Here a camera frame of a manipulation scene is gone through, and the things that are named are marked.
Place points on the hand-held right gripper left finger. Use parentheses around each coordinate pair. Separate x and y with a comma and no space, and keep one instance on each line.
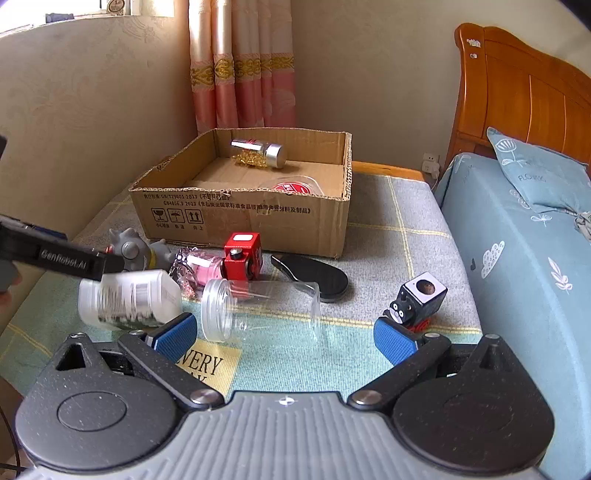
(178,333)

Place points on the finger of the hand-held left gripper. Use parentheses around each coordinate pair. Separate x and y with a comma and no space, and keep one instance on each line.
(110,266)

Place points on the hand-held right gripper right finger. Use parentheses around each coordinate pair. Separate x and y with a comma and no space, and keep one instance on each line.
(392,339)

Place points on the grey monster toy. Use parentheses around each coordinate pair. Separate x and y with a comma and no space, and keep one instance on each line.
(134,251)

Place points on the white plastic bottle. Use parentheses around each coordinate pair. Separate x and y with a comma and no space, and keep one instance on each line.
(134,295)

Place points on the black toy train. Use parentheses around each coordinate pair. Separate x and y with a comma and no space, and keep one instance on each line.
(418,295)

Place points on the correction tape dispenser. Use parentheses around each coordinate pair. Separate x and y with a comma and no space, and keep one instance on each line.
(318,277)

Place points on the clear plastic jar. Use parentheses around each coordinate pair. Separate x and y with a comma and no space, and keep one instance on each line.
(272,309)

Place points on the cardboard box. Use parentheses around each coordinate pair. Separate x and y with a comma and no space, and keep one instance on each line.
(240,221)

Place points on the person's left hand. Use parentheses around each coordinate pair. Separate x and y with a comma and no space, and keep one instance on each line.
(13,279)

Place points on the pink glitter bottle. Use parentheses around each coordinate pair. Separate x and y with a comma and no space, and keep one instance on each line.
(201,270)

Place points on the checked blanket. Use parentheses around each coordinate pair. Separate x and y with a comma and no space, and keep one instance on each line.
(392,240)

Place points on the blue patterned bed sheet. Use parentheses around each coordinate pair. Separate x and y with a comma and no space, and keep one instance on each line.
(508,300)

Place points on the clear case with red label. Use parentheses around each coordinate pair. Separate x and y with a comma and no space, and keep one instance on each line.
(295,188)

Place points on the glass bottle with silver cap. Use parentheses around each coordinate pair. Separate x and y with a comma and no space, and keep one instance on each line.
(265,150)

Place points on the blue patterned pillow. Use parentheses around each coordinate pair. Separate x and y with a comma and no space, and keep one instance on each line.
(540,175)

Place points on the pink curtain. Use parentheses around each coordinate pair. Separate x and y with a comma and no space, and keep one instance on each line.
(240,69)

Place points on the window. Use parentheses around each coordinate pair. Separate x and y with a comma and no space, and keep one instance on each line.
(69,11)

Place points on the small clock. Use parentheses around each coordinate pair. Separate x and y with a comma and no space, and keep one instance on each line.
(115,5)

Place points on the wooden headboard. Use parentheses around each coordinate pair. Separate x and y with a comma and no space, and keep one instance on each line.
(512,92)

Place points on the white wall socket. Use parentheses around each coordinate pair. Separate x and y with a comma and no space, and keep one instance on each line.
(430,164)

